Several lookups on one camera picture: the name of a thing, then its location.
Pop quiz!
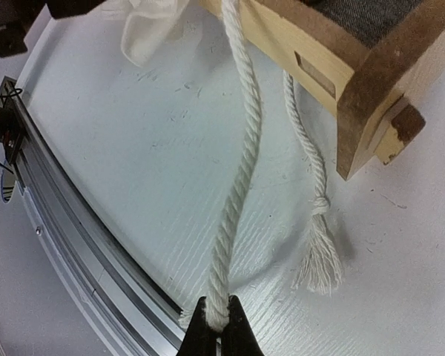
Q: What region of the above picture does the lemon print ruffled mattress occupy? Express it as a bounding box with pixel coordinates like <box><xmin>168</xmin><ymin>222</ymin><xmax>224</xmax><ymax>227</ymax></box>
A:
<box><xmin>120</xmin><ymin>0</ymin><xmax>346</xmax><ymax>331</ymax></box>

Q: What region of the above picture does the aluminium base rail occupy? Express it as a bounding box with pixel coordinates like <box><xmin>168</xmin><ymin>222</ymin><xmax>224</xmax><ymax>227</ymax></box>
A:
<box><xmin>0</xmin><ymin>77</ymin><xmax>186</xmax><ymax>355</ymax></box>

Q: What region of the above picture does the grey bed mat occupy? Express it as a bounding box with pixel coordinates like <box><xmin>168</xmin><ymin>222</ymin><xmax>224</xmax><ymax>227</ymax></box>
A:
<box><xmin>310</xmin><ymin>0</ymin><xmax>421</xmax><ymax>47</ymax></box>

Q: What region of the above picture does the wooden pet bed frame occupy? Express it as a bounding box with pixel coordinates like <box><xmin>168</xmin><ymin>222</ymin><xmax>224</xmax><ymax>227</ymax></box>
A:
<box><xmin>237</xmin><ymin>1</ymin><xmax>445</xmax><ymax>179</ymax></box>

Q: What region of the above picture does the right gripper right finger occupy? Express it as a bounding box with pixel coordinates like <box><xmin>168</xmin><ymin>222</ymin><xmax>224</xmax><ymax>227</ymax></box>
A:
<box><xmin>220</xmin><ymin>295</ymin><xmax>264</xmax><ymax>356</ymax></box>

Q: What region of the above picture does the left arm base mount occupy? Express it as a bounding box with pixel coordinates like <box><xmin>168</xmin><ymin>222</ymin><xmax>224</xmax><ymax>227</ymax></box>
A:
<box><xmin>0</xmin><ymin>88</ymin><xmax>24</xmax><ymax>174</ymax></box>

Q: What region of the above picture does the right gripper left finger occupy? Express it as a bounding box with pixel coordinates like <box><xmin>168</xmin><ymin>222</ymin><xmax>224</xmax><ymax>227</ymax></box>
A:
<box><xmin>177</xmin><ymin>297</ymin><xmax>214</xmax><ymax>356</ymax></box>

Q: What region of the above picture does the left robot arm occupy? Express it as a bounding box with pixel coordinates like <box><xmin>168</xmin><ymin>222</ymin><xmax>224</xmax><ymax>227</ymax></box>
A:
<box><xmin>0</xmin><ymin>0</ymin><xmax>104</xmax><ymax>58</ymax></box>

